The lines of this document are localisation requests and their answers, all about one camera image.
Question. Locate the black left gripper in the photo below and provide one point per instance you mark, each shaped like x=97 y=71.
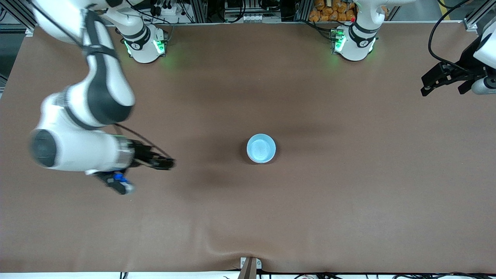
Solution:
x=467 y=61

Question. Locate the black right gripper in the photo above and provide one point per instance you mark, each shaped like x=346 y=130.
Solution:
x=142 y=155

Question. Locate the blue bowl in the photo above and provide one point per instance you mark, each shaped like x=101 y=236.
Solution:
x=261 y=148

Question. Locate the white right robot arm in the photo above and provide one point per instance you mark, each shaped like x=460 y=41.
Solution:
x=100 y=89

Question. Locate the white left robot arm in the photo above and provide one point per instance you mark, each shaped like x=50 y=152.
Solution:
x=356 y=42

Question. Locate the brown table mat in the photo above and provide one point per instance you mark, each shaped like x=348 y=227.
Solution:
x=248 y=213

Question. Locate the orange packets pile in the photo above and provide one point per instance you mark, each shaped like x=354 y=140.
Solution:
x=333 y=11

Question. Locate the white power strip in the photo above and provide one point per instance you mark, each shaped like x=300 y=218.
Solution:
x=170 y=9

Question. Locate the white terminal block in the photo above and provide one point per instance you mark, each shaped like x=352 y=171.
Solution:
x=254 y=18

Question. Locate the aluminium frame post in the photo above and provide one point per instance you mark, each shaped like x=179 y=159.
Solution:
x=199 y=11
x=302 y=11
x=478 y=13

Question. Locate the metal table edge bracket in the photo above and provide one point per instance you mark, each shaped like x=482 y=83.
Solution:
x=250 y=267

